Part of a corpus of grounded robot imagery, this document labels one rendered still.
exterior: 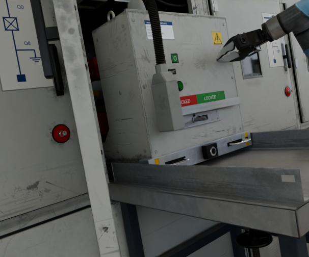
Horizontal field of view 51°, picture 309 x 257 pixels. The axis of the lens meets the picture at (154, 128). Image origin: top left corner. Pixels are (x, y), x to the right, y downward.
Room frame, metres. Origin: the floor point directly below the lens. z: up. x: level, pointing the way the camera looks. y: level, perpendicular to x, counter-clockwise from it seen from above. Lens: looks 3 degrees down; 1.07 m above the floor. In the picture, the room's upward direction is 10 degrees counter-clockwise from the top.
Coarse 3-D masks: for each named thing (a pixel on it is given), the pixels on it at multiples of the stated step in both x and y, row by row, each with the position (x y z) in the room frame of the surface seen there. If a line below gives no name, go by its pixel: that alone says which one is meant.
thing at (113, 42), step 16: (208, 16) 1.24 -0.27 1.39; (96, 32) 1.15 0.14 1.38; (112, 32) 1.08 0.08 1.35; (128, 32) 1.01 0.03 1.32; (96, 48) 1.17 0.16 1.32; (112, 48) 1.09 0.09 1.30; (128, 48) 1.02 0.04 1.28; (112, 64) 1.10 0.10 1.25; (128, 64) 1.03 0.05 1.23; (112, 80) 1.12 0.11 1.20; (128, 80) 1.04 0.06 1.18; (112, 96) 1.13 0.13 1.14; (128, 96) 1.06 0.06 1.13; (112, 112) 1.15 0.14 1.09; (128, 112) 1.07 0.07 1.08; (144, 112) 1.01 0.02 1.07; (112, 128) 1.16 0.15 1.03; (128, 128) 1.08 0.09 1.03; (144, 128) 1.01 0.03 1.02; (112, 144) 1.18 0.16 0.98; (128, 144) 1.09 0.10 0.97; (144, 144) 1.03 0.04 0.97; (112, 160) 1.19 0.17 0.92; (128, 160) 1.11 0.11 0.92
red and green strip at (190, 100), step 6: (186, 96) 1.13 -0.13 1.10; (192, 96) 1.15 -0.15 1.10; (198, 96) 1.17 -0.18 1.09; (204, 96) 1.19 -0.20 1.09; (210, 96) 1.20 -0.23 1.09; (216, 96) 1.23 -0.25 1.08; (222, 96) 1.25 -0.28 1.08; (186, 102) 1.12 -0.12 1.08; (192, 102) 1.14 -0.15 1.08; (198, 102) 1.16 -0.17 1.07; (204, 102) 1.18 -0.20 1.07
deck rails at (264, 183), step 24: (264, 144) 1.28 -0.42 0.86; (288, 144) 1.20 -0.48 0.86; (120, 168) 1.09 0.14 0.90; (144, 168) 0.99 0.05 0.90; (168, 168) 0.90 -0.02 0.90; (192, 168) 0.82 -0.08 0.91; (216, 168) 0.76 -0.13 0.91; (240, 168) 0.71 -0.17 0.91; (264, 168) 0.66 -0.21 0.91; (288, 168) 0.62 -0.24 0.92; (216, 192) 0.77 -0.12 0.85; (240, 192) 0.71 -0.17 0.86; (264, 192) 0.67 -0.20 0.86; (288, 192) 0.62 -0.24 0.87
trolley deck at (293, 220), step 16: (208, 160) 1.24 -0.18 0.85; (224, 160) 1.18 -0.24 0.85; (240, 160) 1.13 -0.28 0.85; (256, 160) 1.08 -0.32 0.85; (272, 160) 1.04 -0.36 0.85; (288, 160) 1.00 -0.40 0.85; (304, 160) 0.96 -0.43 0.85; (288, 176) 0.81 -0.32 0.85; (304, 176) 0.79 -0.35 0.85; (112, 192) 1.10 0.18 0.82; (128, 192) 1.02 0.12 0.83; (144, 192) 0.95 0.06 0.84; (160, 192) 0.89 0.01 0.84; (176, 192) 0.84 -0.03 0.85; (192, 192) 0.82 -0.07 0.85; (304, 192) 0.67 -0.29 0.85; (160, 208) 0.90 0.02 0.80; (176, 208) 0.84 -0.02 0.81; (192, 208) 0.80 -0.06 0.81; (208, 208) 0.75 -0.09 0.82; (224, 208) 0.71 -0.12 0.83; (240, 208) 0.68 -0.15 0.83; (256, 208) 0.65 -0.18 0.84; (272, 208) 0.62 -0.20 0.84; (288, 208) 0.59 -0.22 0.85; (304, 208) 0.60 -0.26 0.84; (240, 224) 0.69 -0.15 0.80; (256, 224) 0.65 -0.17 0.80; (272, 224) 0.62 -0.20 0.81; (288, 224) 0.60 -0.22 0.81; (304, 224) 0.60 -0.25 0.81
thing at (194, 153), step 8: (232, 136) 1.24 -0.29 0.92; (240, 136) 1.28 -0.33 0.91; (248, 136) 1.31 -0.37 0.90; (200, 144) 1.14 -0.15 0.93; (224, 144) 1.21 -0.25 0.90; (240, 144) 1.27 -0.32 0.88; (176, 152) 1.06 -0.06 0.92; (184, 152) 1.08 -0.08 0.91; (192, 152) 1.10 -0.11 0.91; (200, 152) 1.13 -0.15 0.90; (224, 152) 1.21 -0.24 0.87; (144, 160) 1.00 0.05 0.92; (152, 160) 0.99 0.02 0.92; (168, 160) 1.03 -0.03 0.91; (176, 160) 1.05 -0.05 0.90; (192, 160) 1.10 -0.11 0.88; (200, 160) 1.12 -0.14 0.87
